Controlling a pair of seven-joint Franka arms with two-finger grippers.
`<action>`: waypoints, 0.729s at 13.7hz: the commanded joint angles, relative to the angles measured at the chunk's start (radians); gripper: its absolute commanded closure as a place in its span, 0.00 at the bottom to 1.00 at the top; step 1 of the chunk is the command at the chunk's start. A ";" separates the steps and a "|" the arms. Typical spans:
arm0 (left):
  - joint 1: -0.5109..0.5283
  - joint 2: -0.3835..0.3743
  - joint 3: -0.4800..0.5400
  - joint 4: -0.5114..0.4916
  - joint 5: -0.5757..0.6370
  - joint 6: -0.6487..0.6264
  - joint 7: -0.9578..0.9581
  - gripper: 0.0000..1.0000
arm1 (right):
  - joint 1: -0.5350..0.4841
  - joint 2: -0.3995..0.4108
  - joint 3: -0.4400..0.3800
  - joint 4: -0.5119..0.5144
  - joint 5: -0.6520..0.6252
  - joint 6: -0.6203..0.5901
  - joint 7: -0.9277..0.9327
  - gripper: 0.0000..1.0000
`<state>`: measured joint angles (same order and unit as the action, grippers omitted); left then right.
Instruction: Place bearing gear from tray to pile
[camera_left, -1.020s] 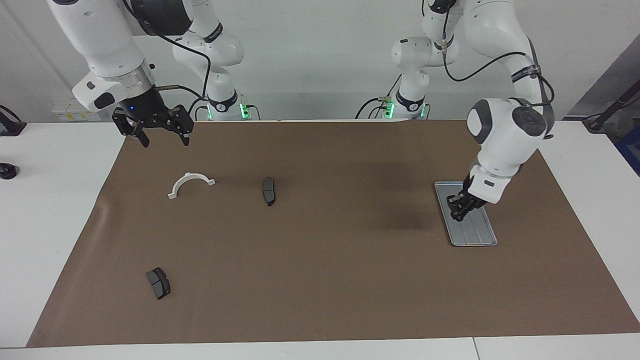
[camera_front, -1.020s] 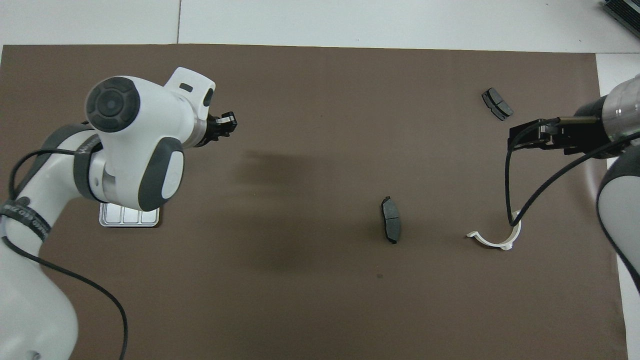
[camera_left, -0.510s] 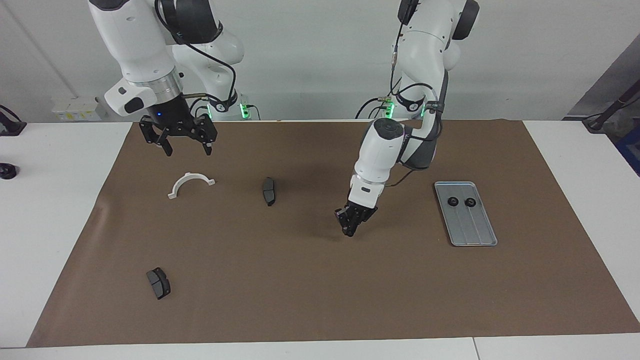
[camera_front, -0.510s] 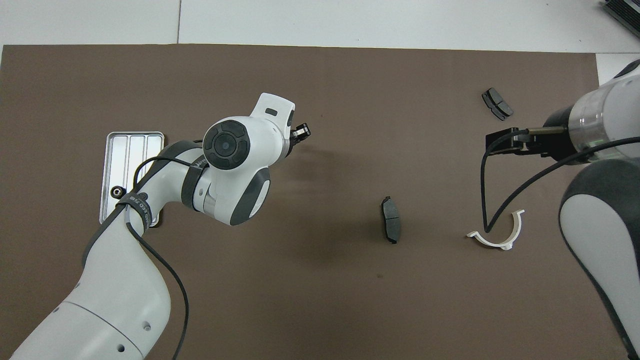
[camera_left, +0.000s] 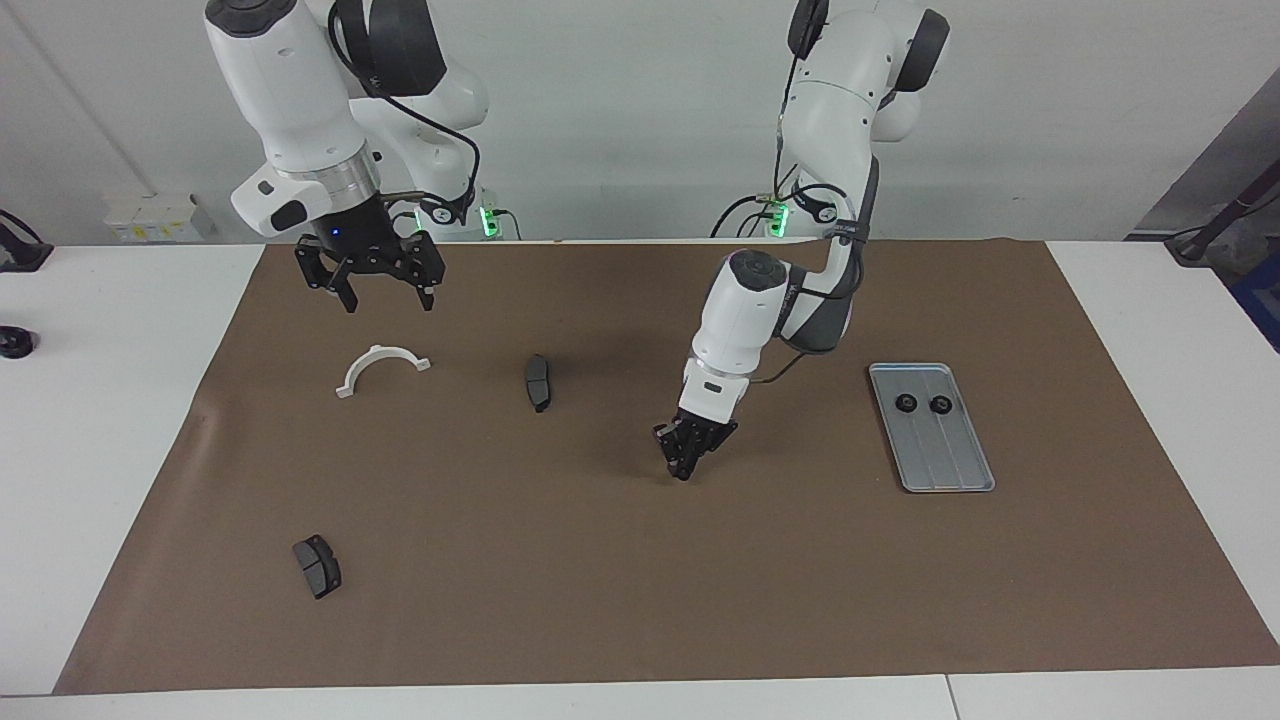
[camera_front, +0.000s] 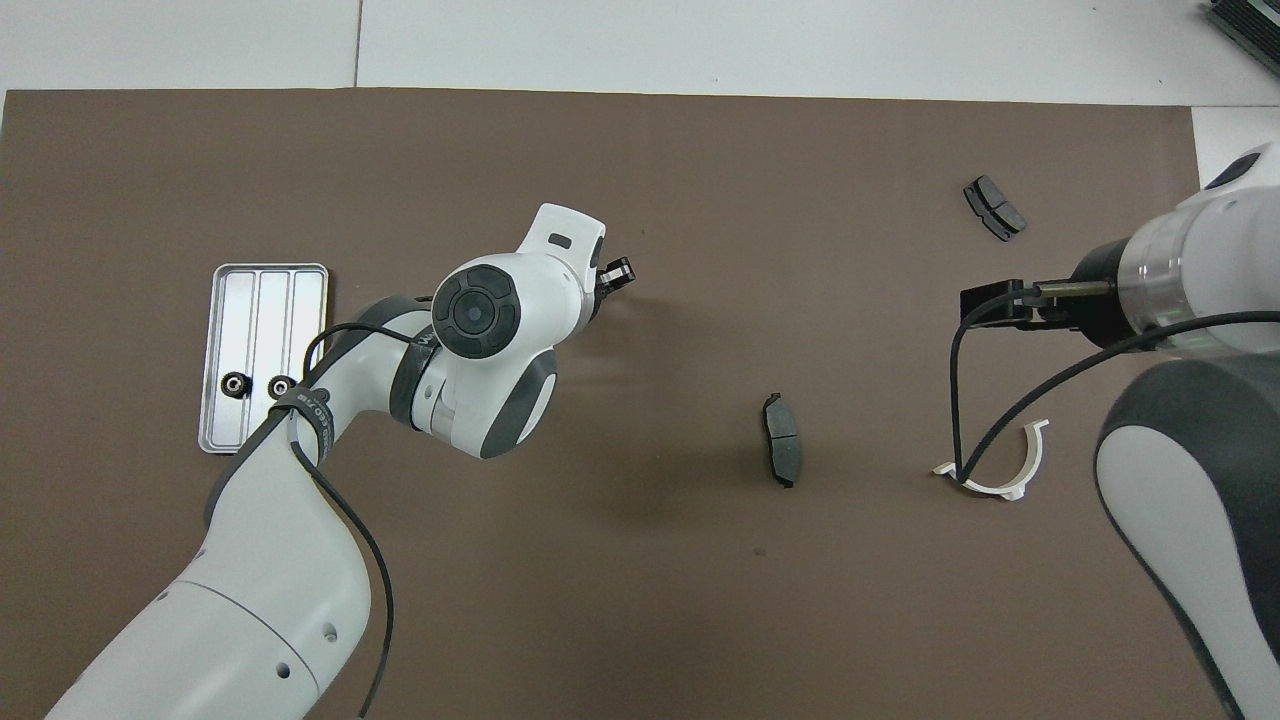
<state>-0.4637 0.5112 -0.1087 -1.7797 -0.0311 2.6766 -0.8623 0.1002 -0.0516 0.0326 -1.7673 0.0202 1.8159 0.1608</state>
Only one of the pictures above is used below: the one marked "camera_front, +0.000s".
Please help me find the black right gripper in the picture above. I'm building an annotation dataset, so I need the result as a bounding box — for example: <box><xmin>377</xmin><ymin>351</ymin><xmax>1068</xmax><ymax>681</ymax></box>
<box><xmin>960</xmin><ymin>238</ymin><xmax>1136</xmax><ymax>349</ymax></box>

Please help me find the silver metal tray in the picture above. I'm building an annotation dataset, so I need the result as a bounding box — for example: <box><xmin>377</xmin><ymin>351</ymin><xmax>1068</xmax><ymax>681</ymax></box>
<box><xmin>197</xmin><ymin>263</ymin><xmax>330</xmax><ymax>456</ymax></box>

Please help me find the grooved dark grey brake pad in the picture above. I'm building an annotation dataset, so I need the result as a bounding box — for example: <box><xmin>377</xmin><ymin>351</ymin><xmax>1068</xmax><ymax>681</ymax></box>
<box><xmin>963</xmin><ymin>175</ymin><xmax>1028</xmax><ymax>243</ymax></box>

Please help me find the long dark grey brake pad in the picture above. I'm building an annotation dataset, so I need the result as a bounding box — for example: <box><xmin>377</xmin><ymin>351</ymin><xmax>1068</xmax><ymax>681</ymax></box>
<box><xmin>762</xmin><ymin>391</ymin><xmax>804</xmax><ymax>490</ymax></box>

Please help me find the brown paper mat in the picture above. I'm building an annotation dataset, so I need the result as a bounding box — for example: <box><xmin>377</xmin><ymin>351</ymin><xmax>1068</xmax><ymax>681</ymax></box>
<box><xmin>0</xmin><ymin>88</ymin><xmax>1256</xmax><ymax>720</ymax></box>

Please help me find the grey ribbed device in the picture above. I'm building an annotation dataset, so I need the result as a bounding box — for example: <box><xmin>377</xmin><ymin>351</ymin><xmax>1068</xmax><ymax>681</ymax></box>
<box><xmin>1205</xmin><ymin>0</ymin><xmax>1280</xmax><ymax>51</ymax></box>

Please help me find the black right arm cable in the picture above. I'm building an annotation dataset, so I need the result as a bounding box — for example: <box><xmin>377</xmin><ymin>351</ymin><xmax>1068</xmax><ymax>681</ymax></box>
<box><xmin>950</xmin><ymin>280</ymin><xmax>1280</xmax><ymax>486</ymax></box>

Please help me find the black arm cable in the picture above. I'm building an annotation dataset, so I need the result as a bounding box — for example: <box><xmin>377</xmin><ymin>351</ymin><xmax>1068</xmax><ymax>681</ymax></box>
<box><xmin>950</xmin><ymin>280</ymin><xmax>1280</xmax><ymax>486</ymax></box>
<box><xmin>290</xmin><ymin>322</ymin><xmax>441</xmax><ymax>720</ymax></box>

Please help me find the white curved plastic bracket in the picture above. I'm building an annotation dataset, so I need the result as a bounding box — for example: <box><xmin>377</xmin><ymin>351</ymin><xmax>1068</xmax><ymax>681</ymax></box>
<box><xmin>932</xmin><ymin>419</ymin><xmax>1051</xmax><ymax>502</ymax></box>

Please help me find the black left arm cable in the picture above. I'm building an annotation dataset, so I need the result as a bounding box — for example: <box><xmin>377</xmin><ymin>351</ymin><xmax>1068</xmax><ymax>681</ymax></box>
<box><xmin>290</xmin><ymin>322</ymin><xmax>441</xmax><ymax>720</ymax></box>

